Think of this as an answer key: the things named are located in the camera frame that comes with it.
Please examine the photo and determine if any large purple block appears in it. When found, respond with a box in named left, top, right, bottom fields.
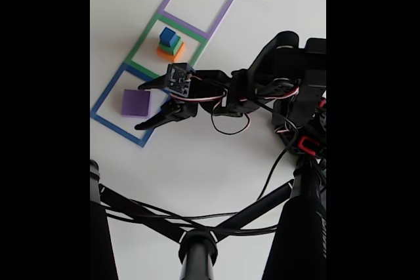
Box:
left=121, top=89, right=152, bottom=118

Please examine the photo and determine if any green block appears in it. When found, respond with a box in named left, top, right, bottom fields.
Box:
left=158, top=38, right=183, bottom=56

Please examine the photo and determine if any small blue block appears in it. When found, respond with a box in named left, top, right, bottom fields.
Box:
left=159, top=27, right=179, bottom=48

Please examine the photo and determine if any orange block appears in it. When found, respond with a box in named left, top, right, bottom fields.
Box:
left=156, top=42, right=186, bottom=64

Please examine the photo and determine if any red clamp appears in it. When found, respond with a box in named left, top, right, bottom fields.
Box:
left=297, top=136, right=321, bottom=157

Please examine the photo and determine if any black tripod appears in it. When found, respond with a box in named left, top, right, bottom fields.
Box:
left=90, top=158, right=327, bottom=280

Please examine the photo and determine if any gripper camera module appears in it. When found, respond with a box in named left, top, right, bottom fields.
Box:
left=165, top=62, right=197, bottom=100

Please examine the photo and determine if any green square frame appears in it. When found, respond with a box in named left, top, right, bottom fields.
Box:
left=124, top=12, right=209, bottom=81

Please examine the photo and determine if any red white black servo cable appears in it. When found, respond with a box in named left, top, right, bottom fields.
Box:
left=170, top=75, right=326, bottom=136

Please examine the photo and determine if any blue square frame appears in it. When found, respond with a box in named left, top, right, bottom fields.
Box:
left=91, top=62, right=177, bottom=148

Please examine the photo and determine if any purple square frame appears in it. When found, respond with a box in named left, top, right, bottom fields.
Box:
left=159, top=0, right=238, bottom=40

